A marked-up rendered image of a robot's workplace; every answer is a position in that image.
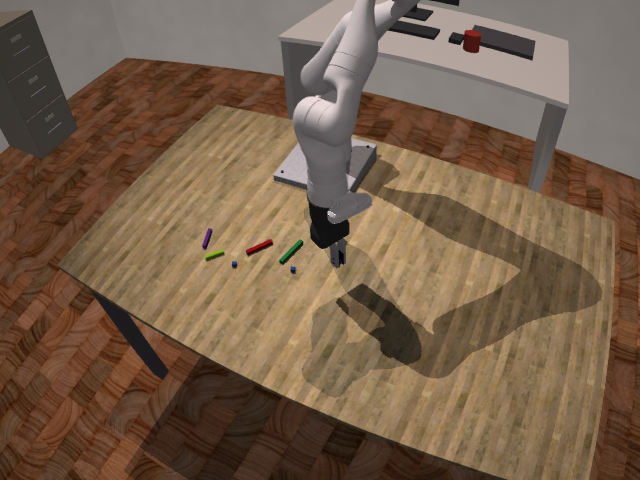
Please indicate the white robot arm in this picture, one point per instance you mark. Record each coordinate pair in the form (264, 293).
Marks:
(350, 66)

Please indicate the red rod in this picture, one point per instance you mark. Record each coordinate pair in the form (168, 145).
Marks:
(259, 247)

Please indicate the purple rod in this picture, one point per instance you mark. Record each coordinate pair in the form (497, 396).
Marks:
(207, 238)

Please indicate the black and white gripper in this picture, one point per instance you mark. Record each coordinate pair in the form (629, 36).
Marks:
(329, 208)

